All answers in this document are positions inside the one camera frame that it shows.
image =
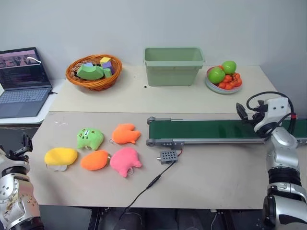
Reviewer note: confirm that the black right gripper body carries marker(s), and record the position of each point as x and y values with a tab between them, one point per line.
258	117

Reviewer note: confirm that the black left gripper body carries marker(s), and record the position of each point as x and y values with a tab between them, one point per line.
17	158

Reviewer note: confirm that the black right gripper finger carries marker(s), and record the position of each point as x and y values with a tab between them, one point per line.
242	111
261	103

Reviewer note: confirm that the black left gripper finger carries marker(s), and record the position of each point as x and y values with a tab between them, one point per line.
28	142
17	151

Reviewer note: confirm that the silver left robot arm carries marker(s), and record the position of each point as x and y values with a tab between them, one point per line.
16	198

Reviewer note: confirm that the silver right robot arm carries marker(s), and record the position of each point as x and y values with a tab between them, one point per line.
284	155

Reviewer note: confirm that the bowl of fruit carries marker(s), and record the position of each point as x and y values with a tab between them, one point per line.
224	91

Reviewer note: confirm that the orange toy tangerine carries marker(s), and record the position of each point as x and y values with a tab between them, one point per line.
237	83
236	76
228	78
222	85
229	86

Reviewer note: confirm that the yellow plush toy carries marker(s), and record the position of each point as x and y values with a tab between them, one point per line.
61	156

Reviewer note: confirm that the green toy apple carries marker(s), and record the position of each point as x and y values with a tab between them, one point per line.
229	67
216	75

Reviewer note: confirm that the green plush toy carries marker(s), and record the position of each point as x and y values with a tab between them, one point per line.
89	139

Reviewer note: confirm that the dark grey open laptop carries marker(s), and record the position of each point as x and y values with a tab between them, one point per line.
21	79

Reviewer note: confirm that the orange oval plush toy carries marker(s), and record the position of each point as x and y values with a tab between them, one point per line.
94	160

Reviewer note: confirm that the pale green plastic bin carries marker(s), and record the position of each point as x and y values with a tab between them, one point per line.
172	69

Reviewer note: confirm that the grey perforated control box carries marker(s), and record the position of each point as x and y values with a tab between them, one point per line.
168	157

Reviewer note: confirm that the orange wicker basket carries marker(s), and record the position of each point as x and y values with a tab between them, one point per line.
94	83

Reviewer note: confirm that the green arch foam block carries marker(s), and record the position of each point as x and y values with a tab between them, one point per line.
90	72

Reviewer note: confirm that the orange fish plush toy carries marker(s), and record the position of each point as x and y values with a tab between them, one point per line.
124	134

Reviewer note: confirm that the pink plush toy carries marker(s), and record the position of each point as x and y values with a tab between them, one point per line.
123	161

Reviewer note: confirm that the small green foam block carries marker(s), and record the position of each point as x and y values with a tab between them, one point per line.
107	72

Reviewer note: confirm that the purple yellow foam block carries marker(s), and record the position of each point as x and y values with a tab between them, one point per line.
107	63

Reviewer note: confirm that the dark rounded shape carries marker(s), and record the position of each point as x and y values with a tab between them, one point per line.
131	220

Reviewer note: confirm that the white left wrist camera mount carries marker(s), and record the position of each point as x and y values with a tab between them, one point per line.
15	169

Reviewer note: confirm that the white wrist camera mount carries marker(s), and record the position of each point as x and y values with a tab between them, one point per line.
15	169
278	107

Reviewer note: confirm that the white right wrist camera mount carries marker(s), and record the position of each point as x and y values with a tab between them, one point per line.
278	107

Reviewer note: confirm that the green conveyor belt grey frame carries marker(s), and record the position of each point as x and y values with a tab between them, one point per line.
204	128

